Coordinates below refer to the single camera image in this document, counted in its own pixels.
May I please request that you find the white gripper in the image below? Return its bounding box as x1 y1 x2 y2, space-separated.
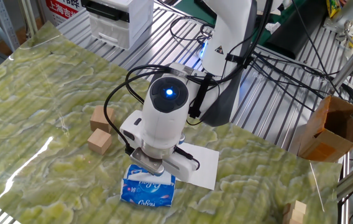
119 108 201 184

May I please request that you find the flat white napkin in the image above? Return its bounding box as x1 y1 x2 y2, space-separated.
175 142 220 191

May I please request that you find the blue tissue pack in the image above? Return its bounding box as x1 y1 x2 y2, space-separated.
119 164 177 208

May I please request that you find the wooden cube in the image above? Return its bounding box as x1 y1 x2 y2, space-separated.
87 128 113 156
89 105 116 134

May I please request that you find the small wooden block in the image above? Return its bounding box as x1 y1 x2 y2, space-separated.
283 207 305 222
289 200 308 215

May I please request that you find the brown cardboard box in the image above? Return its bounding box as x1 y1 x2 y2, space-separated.
297 95 353 163

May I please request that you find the green marble pattern mat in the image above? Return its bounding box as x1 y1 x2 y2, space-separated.
0 21 344 224

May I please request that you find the black rectangular case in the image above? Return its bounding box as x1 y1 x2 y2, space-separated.
257 0 329 60

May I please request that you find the white carton with red print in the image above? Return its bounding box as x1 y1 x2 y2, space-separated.
44 0 86 27

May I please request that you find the yellow snack packet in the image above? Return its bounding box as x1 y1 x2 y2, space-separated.
325 0 342 19

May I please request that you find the grey perforated steel rack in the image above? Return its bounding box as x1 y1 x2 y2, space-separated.
0 0 21 52

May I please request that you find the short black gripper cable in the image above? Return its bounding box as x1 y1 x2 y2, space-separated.
173 145 201 171

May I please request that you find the silver depth camera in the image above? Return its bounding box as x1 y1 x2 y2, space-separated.
129 146 166 177

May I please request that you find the black wrist strap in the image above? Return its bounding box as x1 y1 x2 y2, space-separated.
188 73 214 119

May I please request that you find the black looping camera cable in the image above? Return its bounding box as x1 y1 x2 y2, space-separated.
103 63 173 156

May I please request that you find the black table cable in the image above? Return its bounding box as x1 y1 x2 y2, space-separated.
252 51 353 108
252 63 319 112

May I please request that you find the thin black cable loop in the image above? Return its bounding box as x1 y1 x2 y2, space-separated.
168 14 215 45

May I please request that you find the white box with black handle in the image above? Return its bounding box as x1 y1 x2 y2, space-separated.
81 0 155 50

